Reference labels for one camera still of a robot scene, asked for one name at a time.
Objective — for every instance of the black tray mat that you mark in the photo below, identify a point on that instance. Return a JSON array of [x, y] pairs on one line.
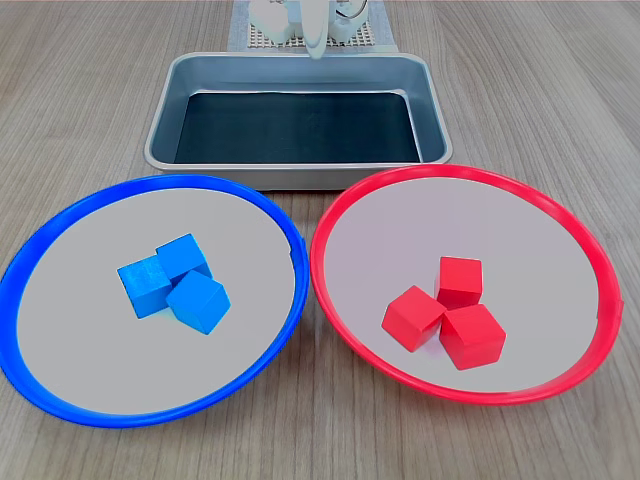
[[300, 130]]

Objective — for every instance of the red wooden cube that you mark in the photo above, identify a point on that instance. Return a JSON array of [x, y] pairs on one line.
[[472, 340], [410, 320], [460, 280]]

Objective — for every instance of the red rimmed white plate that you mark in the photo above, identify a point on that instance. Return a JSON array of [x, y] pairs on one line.
[[450, 225]]

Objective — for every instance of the clear tape strip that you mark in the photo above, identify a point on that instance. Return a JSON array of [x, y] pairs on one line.
[[387, 30], [238, 30]]

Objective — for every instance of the steel tray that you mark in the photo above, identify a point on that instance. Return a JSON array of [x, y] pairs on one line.
[[435, 100]]

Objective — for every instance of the blue wooden cube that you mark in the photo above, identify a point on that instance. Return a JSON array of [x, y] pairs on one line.
[[200, 305], [180, 252], [142, 290]]

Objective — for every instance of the blue rimmed white plate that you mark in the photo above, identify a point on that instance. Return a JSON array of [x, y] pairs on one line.
[[200, 380]]

